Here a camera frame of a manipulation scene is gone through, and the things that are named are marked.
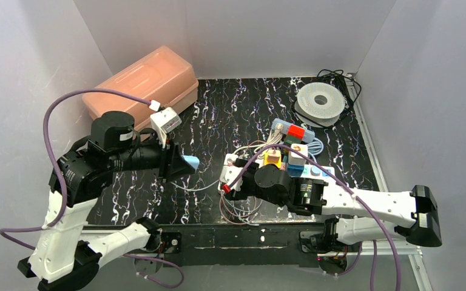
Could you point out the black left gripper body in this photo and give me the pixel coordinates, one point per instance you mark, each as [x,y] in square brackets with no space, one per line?
[167,161]

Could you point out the white LED strip reel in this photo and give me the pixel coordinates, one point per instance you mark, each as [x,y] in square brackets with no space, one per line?
[319,104]

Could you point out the dark green cube adapter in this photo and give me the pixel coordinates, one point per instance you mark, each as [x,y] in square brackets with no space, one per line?
[290,140]

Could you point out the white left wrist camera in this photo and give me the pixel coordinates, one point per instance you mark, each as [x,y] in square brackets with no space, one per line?
[163,122]

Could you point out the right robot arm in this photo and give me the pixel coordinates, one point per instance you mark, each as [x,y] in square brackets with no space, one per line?
[356,215]

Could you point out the yellow cube socket adapter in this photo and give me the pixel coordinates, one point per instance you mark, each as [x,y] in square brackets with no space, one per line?
[273,157]

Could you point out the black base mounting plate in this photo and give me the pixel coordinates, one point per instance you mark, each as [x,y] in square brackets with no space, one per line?
[235,245]

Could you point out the white cube adapter orange logo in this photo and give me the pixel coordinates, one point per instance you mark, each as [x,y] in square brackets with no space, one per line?
[298,156]

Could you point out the small white USB power strip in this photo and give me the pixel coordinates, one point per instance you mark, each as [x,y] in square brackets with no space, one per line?
[230,160]

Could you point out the light blue power strip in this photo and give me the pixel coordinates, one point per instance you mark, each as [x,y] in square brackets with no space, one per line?
[305,135]

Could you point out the large white power strip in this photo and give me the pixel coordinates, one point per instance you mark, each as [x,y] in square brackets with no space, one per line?
[313,172]

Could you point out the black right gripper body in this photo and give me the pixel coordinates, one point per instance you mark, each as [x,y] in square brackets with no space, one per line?
[238,183]

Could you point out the red cube plug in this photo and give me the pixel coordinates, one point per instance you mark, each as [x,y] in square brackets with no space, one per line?
[296,131]

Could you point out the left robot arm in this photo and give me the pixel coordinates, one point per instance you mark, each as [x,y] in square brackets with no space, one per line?
[62,260]

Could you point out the light blue charger plug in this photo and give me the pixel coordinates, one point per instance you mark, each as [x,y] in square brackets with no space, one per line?
[192,161]

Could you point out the pink translucent storage box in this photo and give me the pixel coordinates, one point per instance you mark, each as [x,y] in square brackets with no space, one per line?
[162,76]

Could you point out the blue cube adapter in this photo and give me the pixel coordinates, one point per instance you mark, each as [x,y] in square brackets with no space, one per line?
[295,170]

